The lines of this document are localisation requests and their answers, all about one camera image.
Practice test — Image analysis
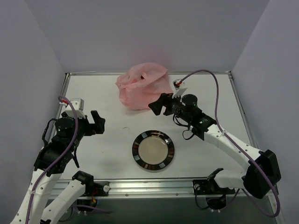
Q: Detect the pink plastic bag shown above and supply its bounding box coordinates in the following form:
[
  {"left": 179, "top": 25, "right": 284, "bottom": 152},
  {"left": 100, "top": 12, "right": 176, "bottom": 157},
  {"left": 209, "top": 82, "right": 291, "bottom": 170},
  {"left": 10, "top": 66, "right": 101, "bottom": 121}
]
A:
[{"left": 115, "top": 63, "right": 173, "bottom": 110}]

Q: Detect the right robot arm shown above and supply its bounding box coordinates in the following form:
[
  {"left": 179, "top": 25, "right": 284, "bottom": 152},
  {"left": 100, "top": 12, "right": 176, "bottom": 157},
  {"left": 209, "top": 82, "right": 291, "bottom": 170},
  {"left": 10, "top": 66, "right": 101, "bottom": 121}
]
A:
[{"left": 149, "top": 93, "right": 281, "bottom": 199}]

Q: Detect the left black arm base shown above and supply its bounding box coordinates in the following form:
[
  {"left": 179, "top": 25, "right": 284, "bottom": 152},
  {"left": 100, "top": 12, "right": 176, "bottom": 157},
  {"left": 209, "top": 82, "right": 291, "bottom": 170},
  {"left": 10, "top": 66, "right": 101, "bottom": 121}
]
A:
[{"left": 75, "top": 181, "right": 110, "bottom": 207}]

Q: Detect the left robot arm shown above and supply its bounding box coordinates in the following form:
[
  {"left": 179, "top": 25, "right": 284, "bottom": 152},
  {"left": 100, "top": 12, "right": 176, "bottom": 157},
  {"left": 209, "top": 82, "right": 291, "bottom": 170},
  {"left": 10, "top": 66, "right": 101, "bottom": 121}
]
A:
[{"left": 12, "top": 111, "right": 106, "bottom": 224}]

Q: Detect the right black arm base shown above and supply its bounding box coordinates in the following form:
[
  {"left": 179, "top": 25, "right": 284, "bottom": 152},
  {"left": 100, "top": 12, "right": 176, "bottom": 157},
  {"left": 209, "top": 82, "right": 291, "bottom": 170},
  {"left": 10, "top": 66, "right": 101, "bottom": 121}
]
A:
[{"left": 192, "top": 179, "right": 237, "bottom": 212}]

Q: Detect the dark rimmed beige plate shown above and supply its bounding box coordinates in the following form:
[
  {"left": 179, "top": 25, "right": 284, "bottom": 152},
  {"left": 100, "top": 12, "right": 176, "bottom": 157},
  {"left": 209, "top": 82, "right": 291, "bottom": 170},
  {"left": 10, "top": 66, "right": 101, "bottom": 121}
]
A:
[{"left": 132, "top": 130, "right": 175, "bottom": 172}]

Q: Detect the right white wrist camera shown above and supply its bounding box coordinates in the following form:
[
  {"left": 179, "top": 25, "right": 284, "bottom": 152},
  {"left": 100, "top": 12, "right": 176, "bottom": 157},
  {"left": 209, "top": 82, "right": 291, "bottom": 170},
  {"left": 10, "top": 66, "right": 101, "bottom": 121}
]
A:
[{"left": 172, "top": 79, "right": 187, "bottom": 98}]

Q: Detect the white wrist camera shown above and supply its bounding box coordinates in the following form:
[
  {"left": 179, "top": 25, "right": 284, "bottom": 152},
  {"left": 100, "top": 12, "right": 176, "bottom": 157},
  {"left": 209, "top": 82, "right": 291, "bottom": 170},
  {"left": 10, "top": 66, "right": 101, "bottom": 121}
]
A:
[
  {"left": 65, "top": 98, "right": 85, "bottom": 119},
  {"left": 172, "top": 79, "right": 187, "bottom": 98}
]

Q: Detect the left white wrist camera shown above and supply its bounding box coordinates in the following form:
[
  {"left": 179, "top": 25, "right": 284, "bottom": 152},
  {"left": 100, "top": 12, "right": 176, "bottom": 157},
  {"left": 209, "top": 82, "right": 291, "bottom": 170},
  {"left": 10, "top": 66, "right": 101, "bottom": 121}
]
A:
[{"left": 65, "top": 98, "right": 85, "bottom": 119}]

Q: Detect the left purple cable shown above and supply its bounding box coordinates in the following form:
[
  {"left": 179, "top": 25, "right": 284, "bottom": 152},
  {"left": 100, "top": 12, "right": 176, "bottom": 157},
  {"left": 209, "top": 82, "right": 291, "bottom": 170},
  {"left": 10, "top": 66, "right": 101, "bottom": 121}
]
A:
[{"left": 24, "top": 94, "right": 113, "bottom": 224}]

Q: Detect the purple cable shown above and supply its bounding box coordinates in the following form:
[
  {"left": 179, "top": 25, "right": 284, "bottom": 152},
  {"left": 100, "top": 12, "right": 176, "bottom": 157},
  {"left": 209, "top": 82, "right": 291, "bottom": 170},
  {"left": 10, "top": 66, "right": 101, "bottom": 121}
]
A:
[
  {"left": 178, "top": 69, "right": 281, "bottom": 217},
  {"left": 24, "top": 94, "right": 113, "bottom": 224}
]

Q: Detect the aluminium front rail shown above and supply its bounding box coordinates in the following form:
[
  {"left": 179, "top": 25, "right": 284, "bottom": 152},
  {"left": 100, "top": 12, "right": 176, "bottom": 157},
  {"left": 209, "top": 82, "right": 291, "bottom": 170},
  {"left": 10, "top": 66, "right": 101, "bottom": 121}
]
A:
[{"left": 50, "top": 178, "right": 236, "bottom": 196}]

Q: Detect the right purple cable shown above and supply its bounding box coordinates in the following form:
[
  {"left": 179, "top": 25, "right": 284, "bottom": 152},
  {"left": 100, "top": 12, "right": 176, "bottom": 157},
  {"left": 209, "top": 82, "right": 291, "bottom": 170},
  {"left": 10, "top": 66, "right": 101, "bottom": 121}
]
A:
[{"left": 178, "top": 69, "right": 281, "bottom": 217}]

